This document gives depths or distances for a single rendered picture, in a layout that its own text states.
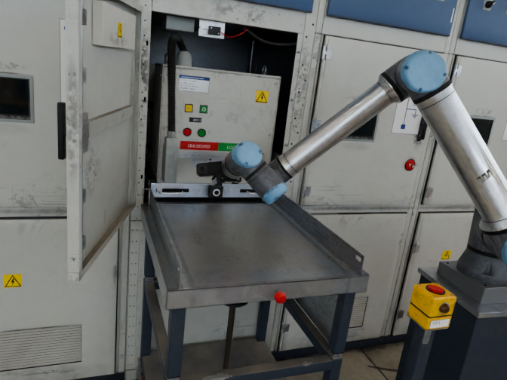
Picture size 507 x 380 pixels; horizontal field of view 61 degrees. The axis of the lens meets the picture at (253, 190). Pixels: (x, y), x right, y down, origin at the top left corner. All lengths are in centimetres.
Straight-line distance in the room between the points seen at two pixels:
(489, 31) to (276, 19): 106
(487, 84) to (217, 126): 135
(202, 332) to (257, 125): 98
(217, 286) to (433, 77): 83
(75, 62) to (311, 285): 85
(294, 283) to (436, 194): 129
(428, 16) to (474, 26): 27
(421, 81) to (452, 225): 134
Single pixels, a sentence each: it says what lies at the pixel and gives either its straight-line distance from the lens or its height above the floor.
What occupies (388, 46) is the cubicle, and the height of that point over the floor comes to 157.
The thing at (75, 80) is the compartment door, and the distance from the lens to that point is 107.
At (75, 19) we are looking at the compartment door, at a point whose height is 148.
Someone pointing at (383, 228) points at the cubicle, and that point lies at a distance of 224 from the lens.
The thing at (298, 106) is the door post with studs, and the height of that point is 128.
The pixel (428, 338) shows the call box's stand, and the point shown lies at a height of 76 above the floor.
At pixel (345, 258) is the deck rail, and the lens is 142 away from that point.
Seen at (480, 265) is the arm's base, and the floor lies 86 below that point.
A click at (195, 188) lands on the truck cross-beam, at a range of 181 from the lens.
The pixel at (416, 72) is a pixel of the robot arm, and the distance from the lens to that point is 132.
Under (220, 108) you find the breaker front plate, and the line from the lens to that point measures 178.
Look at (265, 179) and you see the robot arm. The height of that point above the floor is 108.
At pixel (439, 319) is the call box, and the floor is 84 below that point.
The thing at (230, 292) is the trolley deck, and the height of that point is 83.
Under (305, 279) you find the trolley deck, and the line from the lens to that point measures 128.
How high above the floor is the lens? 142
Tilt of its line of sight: 16 degrees down
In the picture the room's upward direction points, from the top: 7 degrees clockwise
